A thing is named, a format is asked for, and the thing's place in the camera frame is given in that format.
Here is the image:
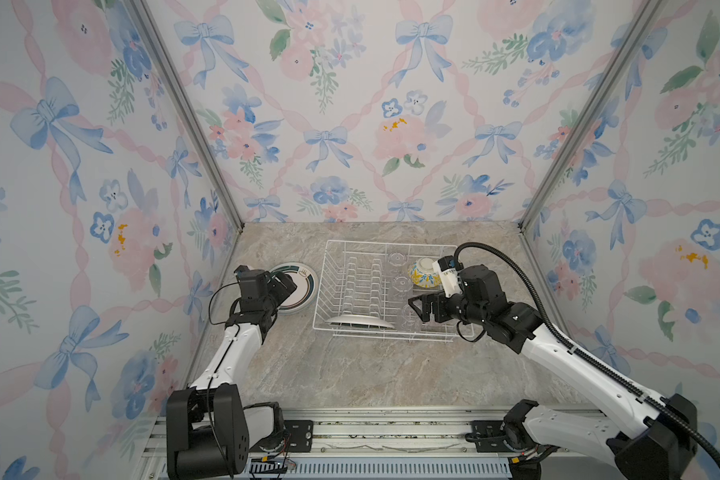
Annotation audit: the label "aluminium corner post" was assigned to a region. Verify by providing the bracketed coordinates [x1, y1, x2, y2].
[518, 0, 665, 234]
[124, 0, 244, 233]

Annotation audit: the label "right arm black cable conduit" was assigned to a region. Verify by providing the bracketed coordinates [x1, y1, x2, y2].
[452, 242, 720, 480]

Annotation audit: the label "left aluminium corner post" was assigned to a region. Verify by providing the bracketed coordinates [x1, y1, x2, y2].
[124, 0, 244, 233]

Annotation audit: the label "white wire dish rack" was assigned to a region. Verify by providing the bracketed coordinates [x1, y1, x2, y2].
[312, 240, 459, 342]

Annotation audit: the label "clear glass tumbler back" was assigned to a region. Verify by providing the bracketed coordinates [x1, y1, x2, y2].
[386, 251, 408, 270]

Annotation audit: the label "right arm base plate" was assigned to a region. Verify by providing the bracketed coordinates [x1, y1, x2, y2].
[464, 420, 551, 457]

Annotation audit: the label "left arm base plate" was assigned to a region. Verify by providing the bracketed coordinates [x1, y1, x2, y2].
[248, 420, 314, 456]

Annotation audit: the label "right aluminium corner post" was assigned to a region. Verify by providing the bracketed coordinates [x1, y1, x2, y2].
[518, 0, 665, 234]

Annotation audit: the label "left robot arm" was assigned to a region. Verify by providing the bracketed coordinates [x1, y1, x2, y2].
[166, 265, 297, 479]

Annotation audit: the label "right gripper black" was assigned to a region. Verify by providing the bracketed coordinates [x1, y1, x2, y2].
[407, 288, 488, 331]

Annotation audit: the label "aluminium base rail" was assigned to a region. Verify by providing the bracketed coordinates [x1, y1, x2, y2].
[133, 405, 655, 480]

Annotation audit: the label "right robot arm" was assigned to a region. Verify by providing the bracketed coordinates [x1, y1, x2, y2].
[408, 265, 700, 479]

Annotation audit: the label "white plate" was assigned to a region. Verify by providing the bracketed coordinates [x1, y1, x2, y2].
[326, 314, 395, 330]

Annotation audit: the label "green and red rimmed plate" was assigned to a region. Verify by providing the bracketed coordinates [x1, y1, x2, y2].
[272, 262, 318, 314]

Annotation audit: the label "yellow patterned ceramic bowl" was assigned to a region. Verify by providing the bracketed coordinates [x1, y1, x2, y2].
[408, 257, 441, 289]

